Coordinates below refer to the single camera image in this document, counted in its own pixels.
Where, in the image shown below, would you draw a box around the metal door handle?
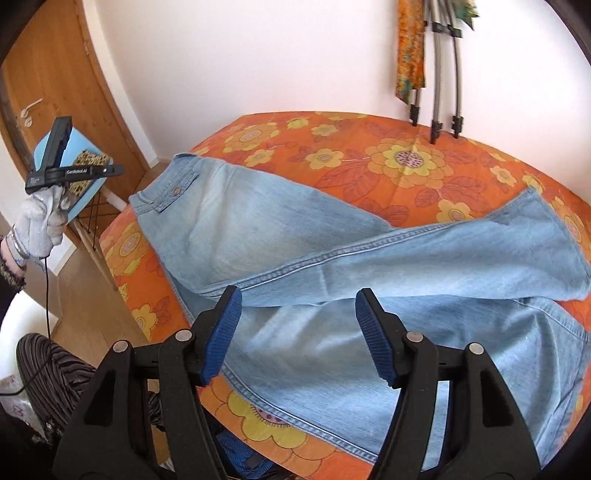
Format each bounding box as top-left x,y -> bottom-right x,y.
20,102 -> 44,128

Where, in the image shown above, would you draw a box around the person's left hand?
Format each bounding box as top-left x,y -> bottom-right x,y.
12,185 -> 77,260

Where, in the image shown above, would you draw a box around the wooden door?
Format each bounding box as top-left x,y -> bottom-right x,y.
0,0 -> 156,195

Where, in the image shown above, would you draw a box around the orange floral blanket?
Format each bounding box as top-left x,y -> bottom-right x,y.
99,111 -> 591,480

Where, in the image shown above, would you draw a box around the blue woven fabric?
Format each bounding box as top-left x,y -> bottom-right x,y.
214,427 -> 283,480

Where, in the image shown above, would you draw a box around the light blue denim pants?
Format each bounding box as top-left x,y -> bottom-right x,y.
128,154 -> 591,468

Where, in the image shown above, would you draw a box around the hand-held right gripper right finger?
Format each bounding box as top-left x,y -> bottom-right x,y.
354,288 -> 544,480

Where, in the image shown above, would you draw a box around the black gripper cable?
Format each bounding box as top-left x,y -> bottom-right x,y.
0,254 -> 52,398

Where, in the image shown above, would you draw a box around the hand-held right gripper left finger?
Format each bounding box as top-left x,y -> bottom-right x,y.
53,285 -> 243,480

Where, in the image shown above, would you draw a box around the white floral bag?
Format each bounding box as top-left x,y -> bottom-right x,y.
0,374 -> 45,422

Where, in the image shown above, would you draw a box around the person's striped trousers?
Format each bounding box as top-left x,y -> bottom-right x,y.
16,333 -> 163,451

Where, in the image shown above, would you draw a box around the person's left forearm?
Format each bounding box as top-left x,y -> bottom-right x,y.
0,226 -> 33,324

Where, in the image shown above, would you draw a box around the orange patterned cloth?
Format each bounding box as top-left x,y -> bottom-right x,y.
394,0 -> 428,100

